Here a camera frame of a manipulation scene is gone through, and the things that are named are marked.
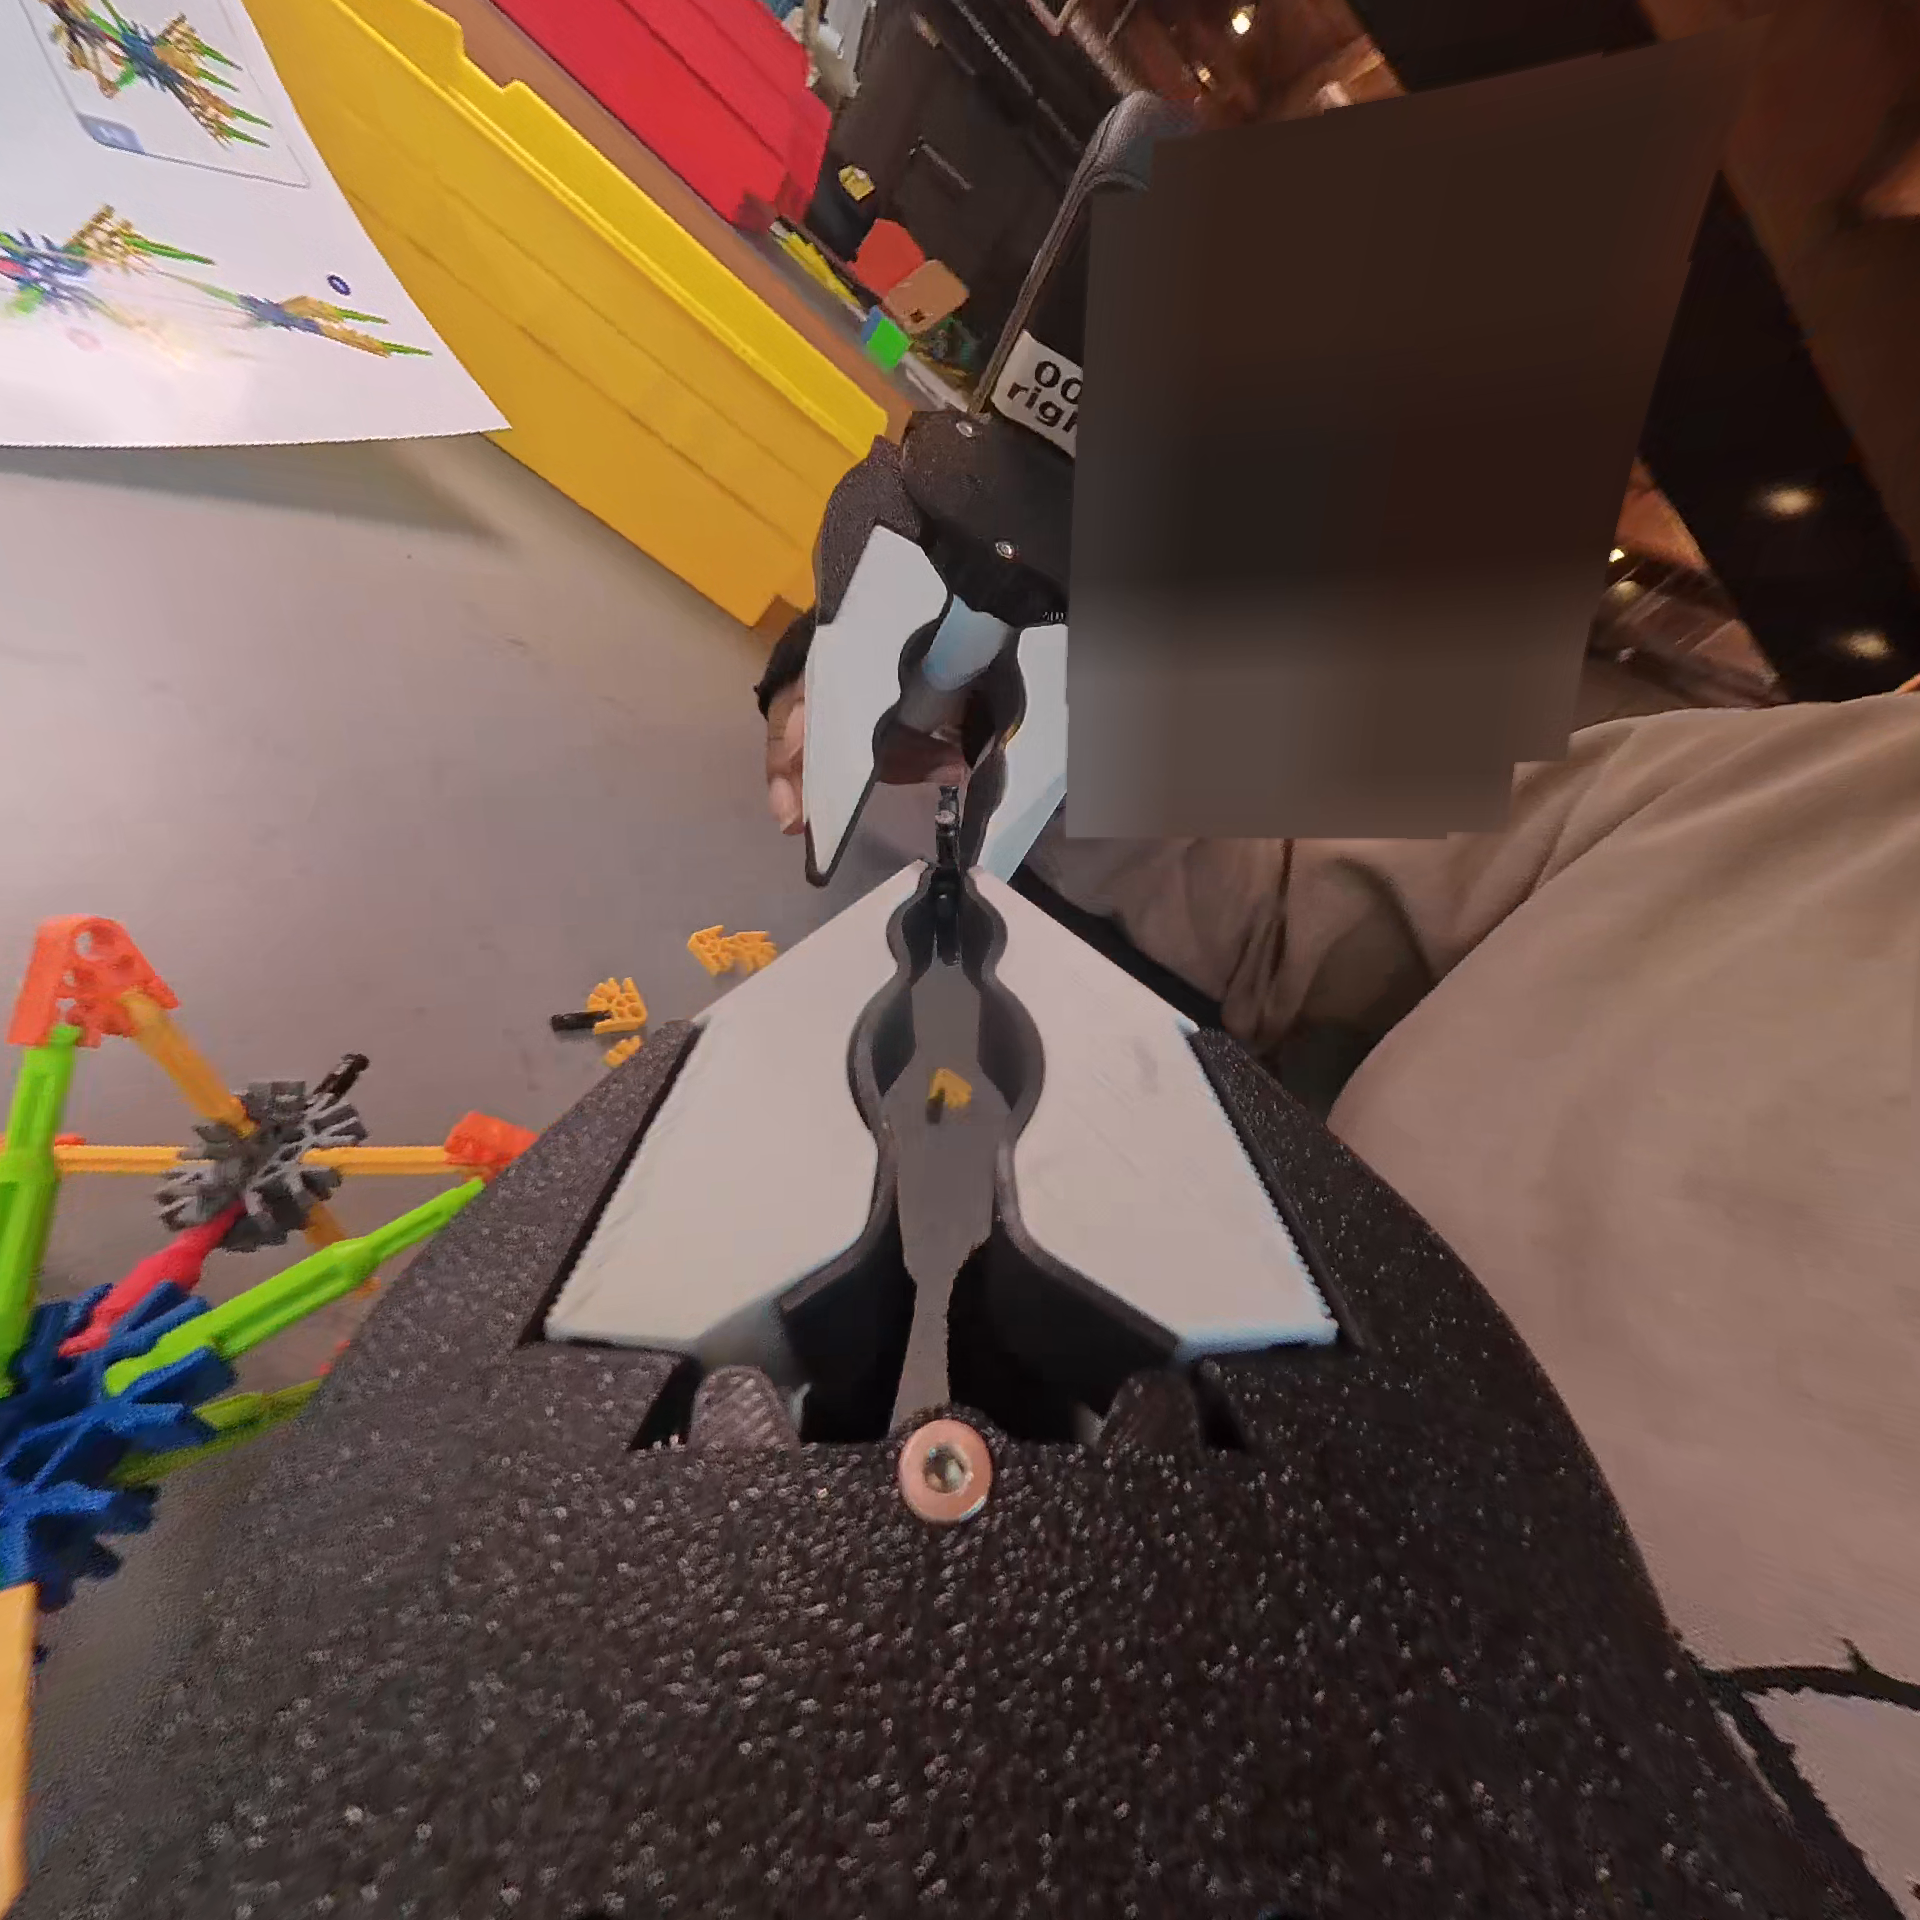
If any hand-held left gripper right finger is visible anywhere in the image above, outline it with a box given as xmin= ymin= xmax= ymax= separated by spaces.
xmin=961 ymin=868 xmax=1339 ymax=1434

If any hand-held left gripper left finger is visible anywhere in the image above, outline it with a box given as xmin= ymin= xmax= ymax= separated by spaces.
xmin=546 ymin=868 xmax=939 ymax=1434

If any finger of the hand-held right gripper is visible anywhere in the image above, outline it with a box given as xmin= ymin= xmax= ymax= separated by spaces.
xmin=961 ymin=622 xmax=1072 ymax=881
xmin=802 ymin=526 xmax=954 ymax=886

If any colourful toy construction model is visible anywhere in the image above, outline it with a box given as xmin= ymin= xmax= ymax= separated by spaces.
xmin=0 ymin=915 xmax=539 ymax=1906

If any person's right forearm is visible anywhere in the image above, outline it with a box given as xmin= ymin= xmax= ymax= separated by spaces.
xmin=1034 ymin=831 xmax=1442 ymax=1052

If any grey desk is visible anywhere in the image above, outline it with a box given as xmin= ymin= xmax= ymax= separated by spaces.
xmin=0 ymin=434 xmax=1202 ymax=1891

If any person's right hand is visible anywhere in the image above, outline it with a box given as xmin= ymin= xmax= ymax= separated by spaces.
xmin=758 ymin=616 xmax=819 ymax=838

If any yellow storage bin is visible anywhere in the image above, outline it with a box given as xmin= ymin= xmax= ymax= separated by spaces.
xmin=245 ymin=0 xmax=891 ymax=629

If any person's brown hoodie torso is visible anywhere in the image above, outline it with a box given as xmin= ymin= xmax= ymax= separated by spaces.
xmin=1326 ymin=698 xmax=1920 ymax=1920

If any red storage bin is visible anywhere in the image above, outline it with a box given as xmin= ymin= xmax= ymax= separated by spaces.
xmin=495 ymin=0 xmax=835 ymax=226

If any printed instruction sheet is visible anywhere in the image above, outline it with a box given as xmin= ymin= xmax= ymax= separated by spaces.
xmin=0 ymin=0 xmax=512 ymax=451

